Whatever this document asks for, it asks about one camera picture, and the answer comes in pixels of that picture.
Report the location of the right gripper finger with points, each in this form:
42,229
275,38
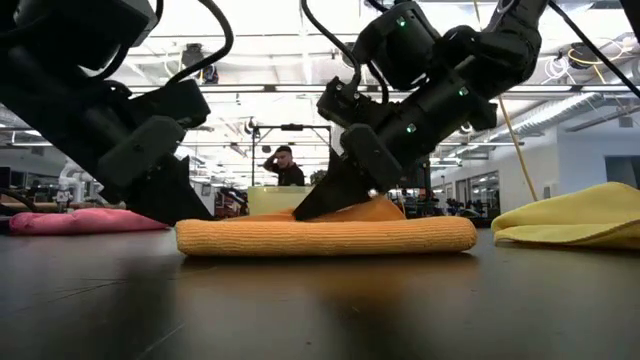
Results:
335,192

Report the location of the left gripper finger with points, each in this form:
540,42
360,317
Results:
170,200

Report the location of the orange microfiber towel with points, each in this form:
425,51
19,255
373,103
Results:
325,237

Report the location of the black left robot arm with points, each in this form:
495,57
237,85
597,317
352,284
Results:
75,25

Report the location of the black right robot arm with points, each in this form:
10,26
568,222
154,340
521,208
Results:
500,45

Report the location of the pink microfiber towel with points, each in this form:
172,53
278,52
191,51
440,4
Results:
85,221

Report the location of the yellow microfiber towel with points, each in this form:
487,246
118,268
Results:
575,215

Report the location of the person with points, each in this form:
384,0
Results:
287,170

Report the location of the yellow-green plastic bin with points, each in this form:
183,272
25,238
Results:
275,200

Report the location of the black stand frame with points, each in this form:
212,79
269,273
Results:
292,127

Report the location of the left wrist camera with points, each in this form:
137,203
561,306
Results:
175,105

